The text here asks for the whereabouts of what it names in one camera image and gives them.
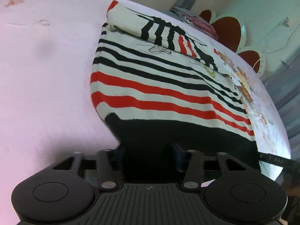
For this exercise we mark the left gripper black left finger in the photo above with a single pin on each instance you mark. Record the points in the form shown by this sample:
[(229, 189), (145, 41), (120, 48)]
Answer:
[(107, 179)]

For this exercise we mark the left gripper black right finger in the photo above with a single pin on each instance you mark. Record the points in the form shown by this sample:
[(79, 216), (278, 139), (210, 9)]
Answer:
[(189, 168)]

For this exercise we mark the red black white striped sweater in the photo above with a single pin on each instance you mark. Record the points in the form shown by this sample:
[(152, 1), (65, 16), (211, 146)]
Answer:
[(155, 85)]

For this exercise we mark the pink colourful clothes pile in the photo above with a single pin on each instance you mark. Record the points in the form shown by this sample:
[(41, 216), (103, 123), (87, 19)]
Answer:
[(195, 21)]

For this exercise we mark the red heart-shaped headboard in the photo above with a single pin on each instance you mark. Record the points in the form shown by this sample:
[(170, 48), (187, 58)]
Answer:
[(232, 34)]

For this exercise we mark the pink floral bed sheet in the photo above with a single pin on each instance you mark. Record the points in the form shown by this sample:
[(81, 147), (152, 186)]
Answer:
[(47, 51)]

